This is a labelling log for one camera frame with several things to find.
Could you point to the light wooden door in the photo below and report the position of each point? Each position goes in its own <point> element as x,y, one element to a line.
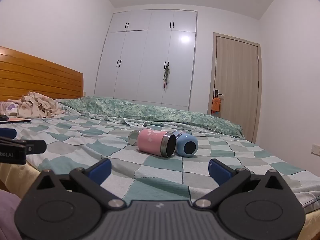
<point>235,80</point>

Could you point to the white purple print pillow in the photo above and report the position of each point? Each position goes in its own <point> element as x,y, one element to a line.
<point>8,108</point>

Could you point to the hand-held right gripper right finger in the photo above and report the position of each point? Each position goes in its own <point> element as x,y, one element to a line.
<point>220,171</point>

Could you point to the wooden headboard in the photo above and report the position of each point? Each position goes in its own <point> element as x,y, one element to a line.
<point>37,80</point>

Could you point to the wall socket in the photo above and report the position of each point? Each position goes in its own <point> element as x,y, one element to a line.
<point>315,149</point>

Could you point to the yellow bed sheet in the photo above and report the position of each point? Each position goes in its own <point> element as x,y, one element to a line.
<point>15,177</point>

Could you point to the checkered green bed blanket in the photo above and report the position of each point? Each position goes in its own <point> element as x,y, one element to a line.
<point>160,172</point>

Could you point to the white wardrobe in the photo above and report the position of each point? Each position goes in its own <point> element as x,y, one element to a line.
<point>145,62</point>

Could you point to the black computer mouse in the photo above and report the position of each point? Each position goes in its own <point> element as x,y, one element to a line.
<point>3,117</point>

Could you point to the purple cloth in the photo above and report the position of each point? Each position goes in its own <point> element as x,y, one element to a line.
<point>8,215</point>

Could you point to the orange hanging pouch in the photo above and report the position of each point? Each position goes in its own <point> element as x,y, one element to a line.
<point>216,105</point>

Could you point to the green patterned quilt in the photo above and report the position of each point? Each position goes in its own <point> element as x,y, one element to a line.
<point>160,112</point>

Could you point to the beige crumpled clothing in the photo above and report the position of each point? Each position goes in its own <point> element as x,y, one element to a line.
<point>37,105</point>

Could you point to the pink cup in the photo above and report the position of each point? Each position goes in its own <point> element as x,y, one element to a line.
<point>151,142</point>

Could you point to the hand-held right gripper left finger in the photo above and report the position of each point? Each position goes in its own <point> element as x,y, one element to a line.
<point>100,170</point>

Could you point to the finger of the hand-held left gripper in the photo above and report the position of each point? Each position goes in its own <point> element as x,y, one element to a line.
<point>36,147</point>
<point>7,132</point>

